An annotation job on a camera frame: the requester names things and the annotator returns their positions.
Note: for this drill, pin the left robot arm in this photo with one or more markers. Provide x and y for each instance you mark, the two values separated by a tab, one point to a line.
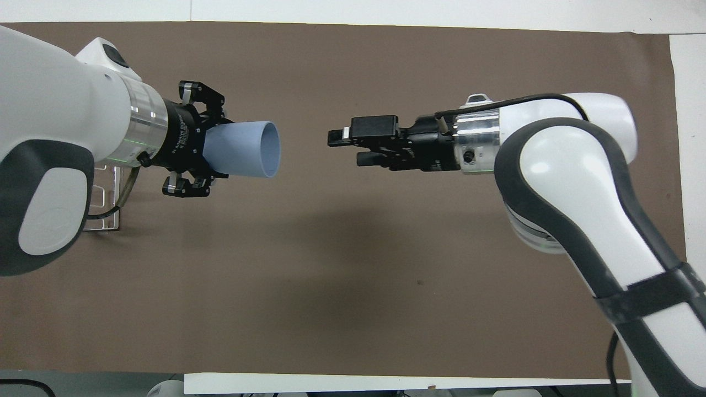
49	105

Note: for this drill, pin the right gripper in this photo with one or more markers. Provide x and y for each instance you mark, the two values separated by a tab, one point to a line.
436	146

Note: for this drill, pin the clear acrylic cup holder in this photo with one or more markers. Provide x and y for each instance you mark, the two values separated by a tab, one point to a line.
107	190

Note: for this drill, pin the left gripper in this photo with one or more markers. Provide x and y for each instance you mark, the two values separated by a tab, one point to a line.
182	138

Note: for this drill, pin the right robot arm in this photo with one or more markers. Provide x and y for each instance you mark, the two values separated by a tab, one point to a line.
573	182

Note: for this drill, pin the light blue plastic cup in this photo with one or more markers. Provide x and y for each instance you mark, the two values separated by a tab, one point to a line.
242	149

